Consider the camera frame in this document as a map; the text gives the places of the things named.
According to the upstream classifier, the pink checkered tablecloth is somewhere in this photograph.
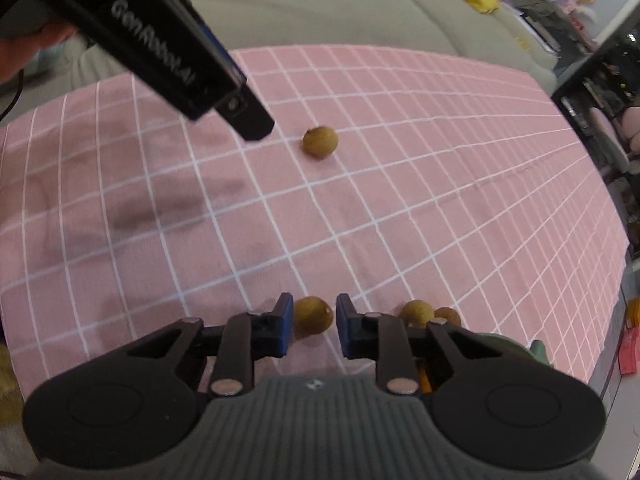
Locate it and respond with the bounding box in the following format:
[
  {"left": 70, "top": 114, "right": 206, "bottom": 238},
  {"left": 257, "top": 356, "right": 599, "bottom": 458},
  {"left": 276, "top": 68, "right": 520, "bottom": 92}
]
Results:
[{"left": 0, "top": 45, "right": 630, "bottom": 401}]

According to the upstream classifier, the pink box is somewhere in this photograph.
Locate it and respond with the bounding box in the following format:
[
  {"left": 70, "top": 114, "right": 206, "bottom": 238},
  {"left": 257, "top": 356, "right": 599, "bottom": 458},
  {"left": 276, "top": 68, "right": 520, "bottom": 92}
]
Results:
[{"left": 617, "top": 297, "right": 640, "bottom": 376}]

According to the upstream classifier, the person's left hand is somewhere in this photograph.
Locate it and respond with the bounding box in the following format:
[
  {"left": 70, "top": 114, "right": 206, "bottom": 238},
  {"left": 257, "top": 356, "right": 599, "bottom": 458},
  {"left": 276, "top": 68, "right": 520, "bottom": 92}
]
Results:
[{"left": 0, "top": 22, "right": 77, "bottom": 83}]

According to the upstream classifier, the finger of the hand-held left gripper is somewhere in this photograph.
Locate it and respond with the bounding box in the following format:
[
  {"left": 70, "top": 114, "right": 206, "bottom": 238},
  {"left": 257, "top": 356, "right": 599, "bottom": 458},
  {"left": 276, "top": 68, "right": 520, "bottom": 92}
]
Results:
[{"left": 192, "top": 10, "right": 276, "bottom": 142}]

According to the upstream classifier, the brown longan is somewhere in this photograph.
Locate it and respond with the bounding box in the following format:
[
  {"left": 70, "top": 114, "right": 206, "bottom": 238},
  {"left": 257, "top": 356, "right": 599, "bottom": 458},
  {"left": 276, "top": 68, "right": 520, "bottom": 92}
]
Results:
[
  {"left": 399, "top": 299, "right": 435, "bottom": 328},
  {"left": 302, "top": 126, "right": 339, "bottom": 160},
  {"left": 433, "top": 306, "right": 462, "bottom": 328},
  {"left": 292, "top": 296, "right": 334, "bottom": 337}
]

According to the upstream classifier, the pink office chair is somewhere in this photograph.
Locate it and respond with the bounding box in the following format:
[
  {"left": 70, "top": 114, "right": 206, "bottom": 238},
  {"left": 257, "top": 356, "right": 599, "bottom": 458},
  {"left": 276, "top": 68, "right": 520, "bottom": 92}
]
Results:
[{"left": 587, "top": 105, "right": 640, "bottom": 176}]

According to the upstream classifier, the black cable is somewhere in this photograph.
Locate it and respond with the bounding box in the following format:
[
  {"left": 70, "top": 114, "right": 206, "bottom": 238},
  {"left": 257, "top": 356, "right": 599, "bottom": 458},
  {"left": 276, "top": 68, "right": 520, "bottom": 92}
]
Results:
[{"left": 0, "top": 69, "right": 25, "bottom": 117}]

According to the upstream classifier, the black cluttered shelf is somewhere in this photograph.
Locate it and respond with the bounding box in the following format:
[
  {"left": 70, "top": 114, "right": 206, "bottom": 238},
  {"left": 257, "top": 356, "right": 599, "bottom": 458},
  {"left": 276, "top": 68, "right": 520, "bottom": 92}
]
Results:
[{"left": 492, "top": 0, "right": 640, "bottom": 56}]

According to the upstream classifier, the green bowl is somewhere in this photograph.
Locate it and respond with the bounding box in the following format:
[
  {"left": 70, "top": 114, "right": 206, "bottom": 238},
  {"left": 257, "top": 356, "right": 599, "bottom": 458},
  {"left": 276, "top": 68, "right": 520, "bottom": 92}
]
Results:
[{"left": 472, "top": 332, "right": 553, "bottom": 373}]

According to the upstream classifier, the grey fabric sofa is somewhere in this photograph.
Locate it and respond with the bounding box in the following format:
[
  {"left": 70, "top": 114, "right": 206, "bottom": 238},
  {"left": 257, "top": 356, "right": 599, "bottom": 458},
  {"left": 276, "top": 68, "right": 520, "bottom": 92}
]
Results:
[{"left": 0, "top": 0, "right": 558, "bottom": 126}]

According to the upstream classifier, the orange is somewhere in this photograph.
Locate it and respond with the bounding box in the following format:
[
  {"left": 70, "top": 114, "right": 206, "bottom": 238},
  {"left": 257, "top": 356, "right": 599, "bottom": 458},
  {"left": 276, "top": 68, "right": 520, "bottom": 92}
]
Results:
[{"left": 414, "top": 357, "right": 433, "bottom": 393}]

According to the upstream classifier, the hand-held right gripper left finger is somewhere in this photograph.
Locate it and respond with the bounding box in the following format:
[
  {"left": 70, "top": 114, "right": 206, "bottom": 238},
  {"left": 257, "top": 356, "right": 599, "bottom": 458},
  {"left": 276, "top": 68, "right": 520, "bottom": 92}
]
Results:
[{"left": 125, "top": 292, "right": 294, "bottom": 395}]

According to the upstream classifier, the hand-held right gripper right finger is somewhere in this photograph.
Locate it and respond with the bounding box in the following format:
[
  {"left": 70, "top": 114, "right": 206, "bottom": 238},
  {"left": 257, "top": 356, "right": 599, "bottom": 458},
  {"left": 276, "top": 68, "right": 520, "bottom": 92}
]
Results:
[{"left": 336, "top": 293, "right": 506, "bottom": 395}]

